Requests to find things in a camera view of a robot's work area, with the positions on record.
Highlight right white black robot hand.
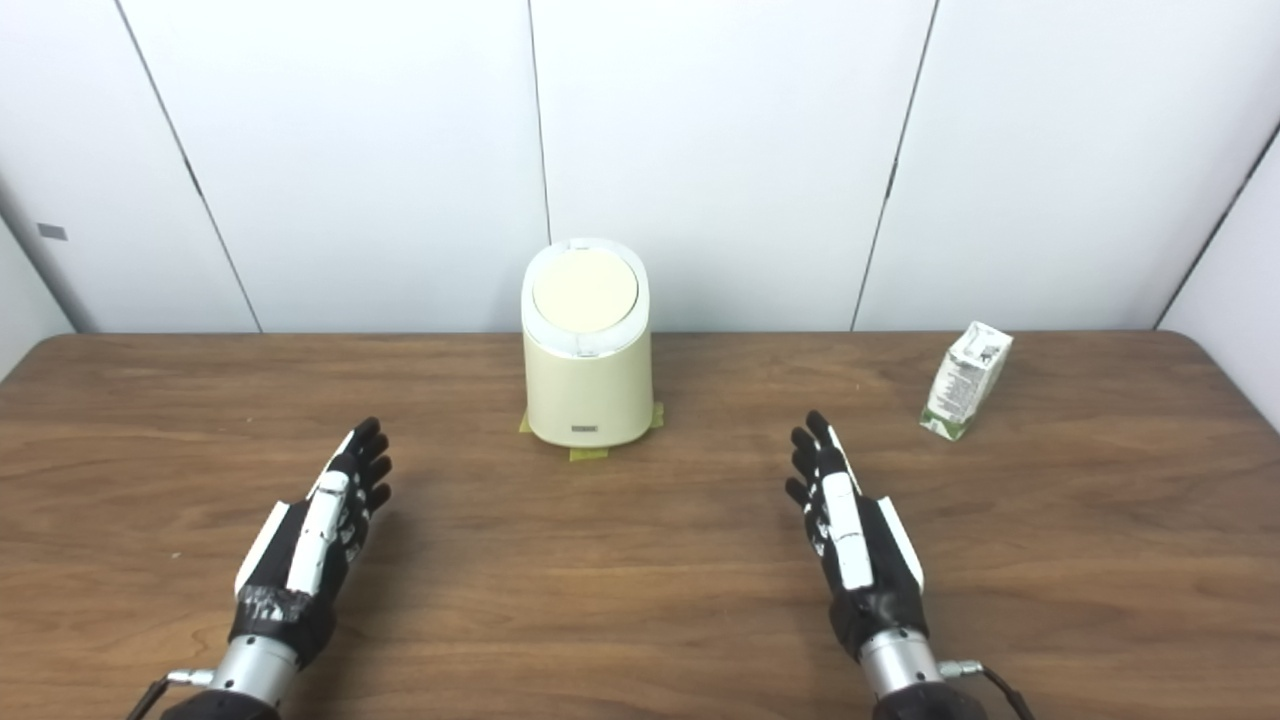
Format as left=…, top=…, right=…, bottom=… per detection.
left=785, top=410, right=929, bottom=661

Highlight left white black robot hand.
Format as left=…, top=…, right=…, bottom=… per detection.
left=228, top=417, right=394, bottom=669

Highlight white green milk carton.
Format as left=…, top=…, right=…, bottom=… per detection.
left=919, top=321, right=1014, bottom=442

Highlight cream-colored lidded bin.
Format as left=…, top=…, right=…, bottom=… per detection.
left=520, top=237, right=654, bottom=449

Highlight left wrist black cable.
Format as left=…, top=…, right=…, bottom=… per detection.
left=125, top=668, right=216, bottom=720

